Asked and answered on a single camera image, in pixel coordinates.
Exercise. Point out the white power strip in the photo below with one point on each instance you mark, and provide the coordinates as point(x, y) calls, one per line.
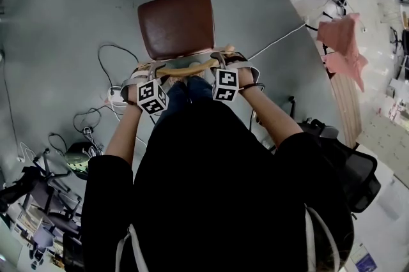
point(115, 95)

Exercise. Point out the person's left forearm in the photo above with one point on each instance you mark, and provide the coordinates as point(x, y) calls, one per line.
point(124, 130)

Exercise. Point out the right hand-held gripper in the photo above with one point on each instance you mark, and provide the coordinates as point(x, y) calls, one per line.
point(226, 85)

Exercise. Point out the person's left hand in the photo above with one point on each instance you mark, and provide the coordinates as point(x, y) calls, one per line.
point(132, 94)

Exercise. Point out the person's right hand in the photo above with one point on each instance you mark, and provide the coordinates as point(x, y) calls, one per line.
point(246, 76)

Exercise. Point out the black office chair with base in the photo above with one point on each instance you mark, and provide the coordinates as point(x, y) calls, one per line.
point(44, 194)

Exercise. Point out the pink cloth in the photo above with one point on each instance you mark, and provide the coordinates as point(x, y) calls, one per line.
point(343, 44)

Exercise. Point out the dark round perforated stool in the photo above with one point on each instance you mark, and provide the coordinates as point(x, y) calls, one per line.
point(78, 159)

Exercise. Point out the brown seat wooden chair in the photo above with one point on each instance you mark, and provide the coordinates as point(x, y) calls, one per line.
point(177, 25)

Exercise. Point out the small black office chair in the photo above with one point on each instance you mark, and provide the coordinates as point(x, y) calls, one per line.
point(402, 53)

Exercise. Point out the purple printed box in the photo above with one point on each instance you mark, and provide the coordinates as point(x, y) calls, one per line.
point(364, 259)

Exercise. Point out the person's blue jeans legs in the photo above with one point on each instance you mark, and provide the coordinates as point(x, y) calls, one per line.
point(182, 95)

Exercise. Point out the person's right forearm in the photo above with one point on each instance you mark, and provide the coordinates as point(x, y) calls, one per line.
point(271, 117)

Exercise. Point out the light wooden board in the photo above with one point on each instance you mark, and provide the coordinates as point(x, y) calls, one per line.
point(346, 111)

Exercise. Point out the person's black top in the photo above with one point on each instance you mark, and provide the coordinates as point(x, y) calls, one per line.
point(217, 194)

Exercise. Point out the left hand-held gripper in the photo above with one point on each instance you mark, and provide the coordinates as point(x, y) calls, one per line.
point(150, 98)

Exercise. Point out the black mesh office chair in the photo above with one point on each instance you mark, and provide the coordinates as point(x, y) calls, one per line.
point(354, 168)

